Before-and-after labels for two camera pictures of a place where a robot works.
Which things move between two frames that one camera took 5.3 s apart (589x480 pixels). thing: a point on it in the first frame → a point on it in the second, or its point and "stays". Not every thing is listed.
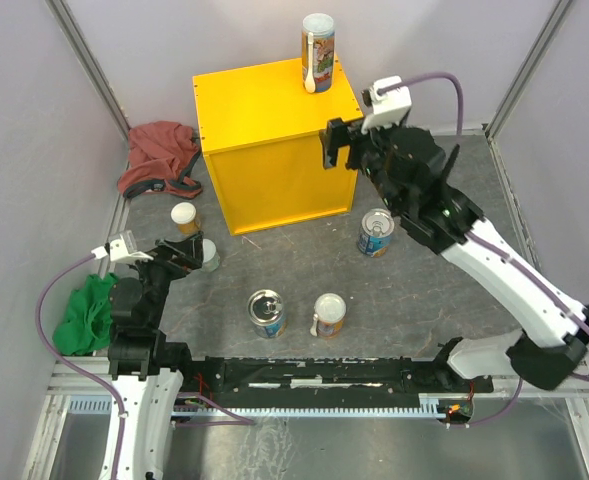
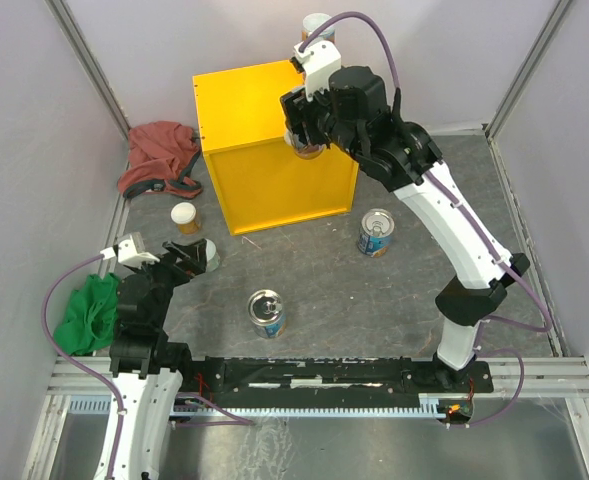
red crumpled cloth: [163, 156] stays
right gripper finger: [338, 135] → [294, 105]
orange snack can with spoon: [329, 313] → [307, 152]
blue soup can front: [266, 310] stays
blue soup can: [375, 232] stays
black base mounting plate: [322, 382] stays
